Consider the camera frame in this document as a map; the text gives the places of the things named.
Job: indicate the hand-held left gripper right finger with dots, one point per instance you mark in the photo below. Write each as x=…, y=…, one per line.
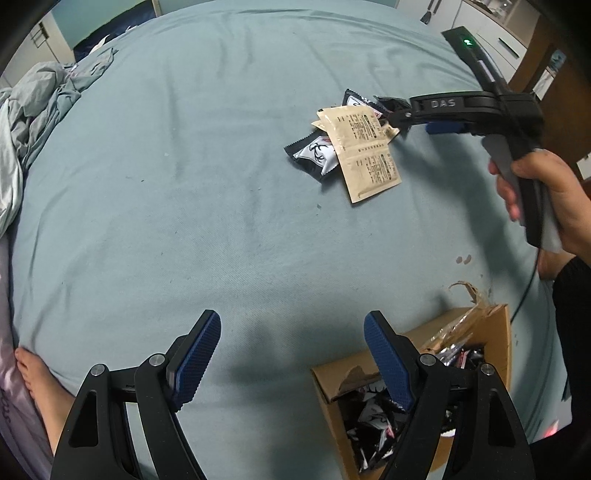
x=391, y=369

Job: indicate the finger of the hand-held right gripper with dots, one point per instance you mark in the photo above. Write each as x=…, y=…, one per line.
x=445, y=128
x=443, y=105

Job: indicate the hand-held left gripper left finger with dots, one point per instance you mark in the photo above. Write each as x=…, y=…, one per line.
x=198, y=357

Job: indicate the heap of black snack packets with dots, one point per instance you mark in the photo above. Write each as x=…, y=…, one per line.
x=374, y=424

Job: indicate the brown cardboard box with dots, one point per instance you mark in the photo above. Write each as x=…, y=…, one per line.
x=332, y=378

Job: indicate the black red-label snack packet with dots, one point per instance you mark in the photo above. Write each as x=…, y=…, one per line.
x=359, y=102

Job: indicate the person's right hand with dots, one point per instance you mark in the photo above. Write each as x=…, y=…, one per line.
x=565, y=203

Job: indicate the small tan sachet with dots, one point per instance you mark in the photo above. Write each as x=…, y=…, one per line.
x=390, y=132

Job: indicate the wooden furniture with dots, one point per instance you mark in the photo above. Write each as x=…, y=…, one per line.
x=554, y=60

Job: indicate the joined tan paper sachets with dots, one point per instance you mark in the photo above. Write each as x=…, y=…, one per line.
x=364, y=157

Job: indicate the white cabinet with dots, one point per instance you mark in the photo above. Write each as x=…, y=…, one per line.
x=489, y=27

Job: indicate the black white-print snack packet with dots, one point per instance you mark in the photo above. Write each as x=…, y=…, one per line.
x=316, y=154

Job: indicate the bed with teal sheet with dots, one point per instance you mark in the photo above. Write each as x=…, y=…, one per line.
x=184, y=207

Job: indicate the person's left foot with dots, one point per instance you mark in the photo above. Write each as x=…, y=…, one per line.
x=44, y=397

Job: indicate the person's right leg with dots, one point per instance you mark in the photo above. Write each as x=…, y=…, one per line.
x=575, y=332

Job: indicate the grey crumpled duvet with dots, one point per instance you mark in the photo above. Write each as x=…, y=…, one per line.
x=32, y=115

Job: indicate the dark blue cloth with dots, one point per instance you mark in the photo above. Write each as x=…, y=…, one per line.
x=111, y=44

